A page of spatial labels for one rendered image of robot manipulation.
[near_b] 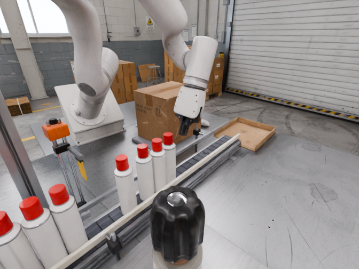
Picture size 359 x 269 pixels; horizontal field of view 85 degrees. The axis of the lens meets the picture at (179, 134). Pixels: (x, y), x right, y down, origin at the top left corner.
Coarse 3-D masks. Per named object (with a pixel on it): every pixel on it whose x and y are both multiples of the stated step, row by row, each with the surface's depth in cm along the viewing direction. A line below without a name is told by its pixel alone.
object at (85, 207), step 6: (222, 126) 102; (210, 132) 94; (198, 138) 89; (204, 138) 91; (192, 144) 85; (180, 150) 80; (108, 192) 59; (114, 192) 60; (96, 198) 57; (102, 198) 57; (84, 204) 55; (90, 204) 55; (84, 210) 54; (54, 222) 49
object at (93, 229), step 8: (224, 136) 108; (216, 144) 101; (232, 144) 101; (200, 152) 94; (208, 152) 94; (192, 160) 88; (200, 160) 88; (176, 168) 83; (184, 168) 83; (200, 168) 83; (176, 176) 78; (120, 208) 64; (104, 216) 61; (112, 216) 61; (120, 216) 61; (136, 216) 61; (96, 224) 58; (104, 224) 58; (128, 224) 58; (88, 232) 56; (96, 232) 56; (104, 240) 54; (96, 248) 52; (88, 256) 51; (72, 264) 48
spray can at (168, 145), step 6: (168, 132) 67; (168, 138) 65; (162, 144) 67; (168, 144) 66; (174, 144) 68; (168, 150) 66; (174, 150) 67; (168, 156) 67; (174, 156) 68; (168, 162) 68; (174, 162) 69; (168, 168) 69; (174, 168) 71; (168, 174) 70; (174, 174) 72; (168, 180) 72
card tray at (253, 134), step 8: (232, 120) 131; (240, 120) 136; (248, 120) 132; (224, 128) 126; (232, 128) 128; (240, 128) 128; (248, 128) 128; (256, 128) 128; (264, 128) 126; (272, 128) 123; (216, 136) 118; (232, 136) 118; (240, 136) 118; (248, 136) 118; (256, 136) 118; (264, 136) 118; (248, 144) 110; (256, 144) 110
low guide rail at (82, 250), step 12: (228, 144) 95; (192, 168) 77; (180, 180) 72; (156, 192) 65; (144, 204) 61; (132, 216) 58; (108, 228) 53; (96, 240) 50; (72, 252) 47; (84, 252) 49; (60, 264) 45
